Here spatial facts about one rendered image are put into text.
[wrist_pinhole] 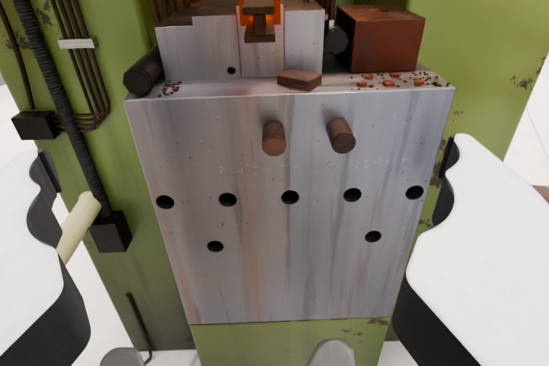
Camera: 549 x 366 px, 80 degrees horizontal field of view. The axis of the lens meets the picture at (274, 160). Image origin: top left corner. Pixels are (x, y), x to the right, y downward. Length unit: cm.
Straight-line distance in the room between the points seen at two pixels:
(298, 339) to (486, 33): 64
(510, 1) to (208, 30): 47
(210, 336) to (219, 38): 54
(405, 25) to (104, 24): 44
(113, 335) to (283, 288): 83
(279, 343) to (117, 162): 48
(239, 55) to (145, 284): 70
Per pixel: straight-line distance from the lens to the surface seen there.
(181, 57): 44
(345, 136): 37
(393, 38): 45
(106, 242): 81
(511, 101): 75
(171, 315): 107
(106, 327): 136
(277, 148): 36
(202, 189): 45
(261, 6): 31
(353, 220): 50
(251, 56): 43
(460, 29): 65
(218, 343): 75
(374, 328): 74
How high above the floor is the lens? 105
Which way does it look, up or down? 33 degrees down
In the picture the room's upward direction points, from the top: 2 degrees counter-clockwise
